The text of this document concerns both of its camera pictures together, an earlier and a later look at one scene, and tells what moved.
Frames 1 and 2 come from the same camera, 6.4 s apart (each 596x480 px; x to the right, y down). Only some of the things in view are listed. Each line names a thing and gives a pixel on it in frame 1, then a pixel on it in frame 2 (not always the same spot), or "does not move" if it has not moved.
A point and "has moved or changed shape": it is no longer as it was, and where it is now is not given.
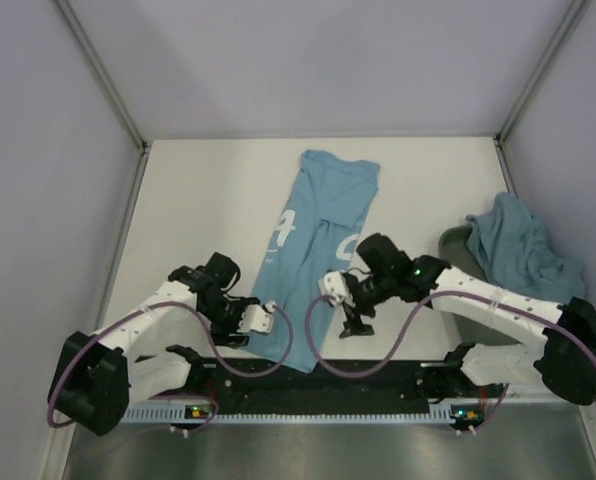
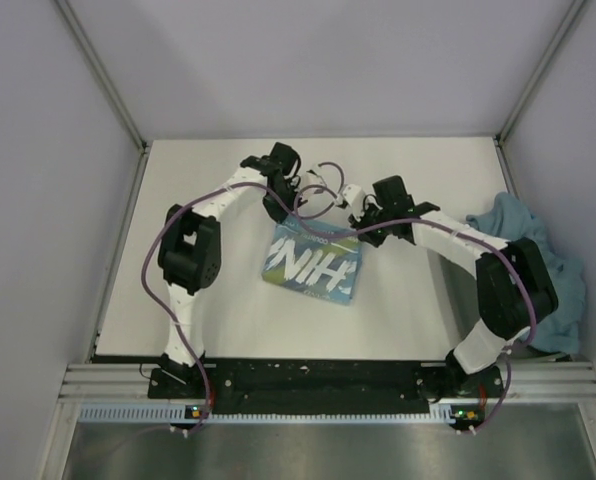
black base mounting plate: x=244 y=382 does not move
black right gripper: x=354 y=323 → x=360 y=221
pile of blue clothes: x=512 y=251 does not move
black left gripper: x=222 y=334 → x=275 y=212
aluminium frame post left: x=101 y=77 does not move
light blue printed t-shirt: x=314 y=238 has moved or changed shape
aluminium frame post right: x=499 y=138 does not move
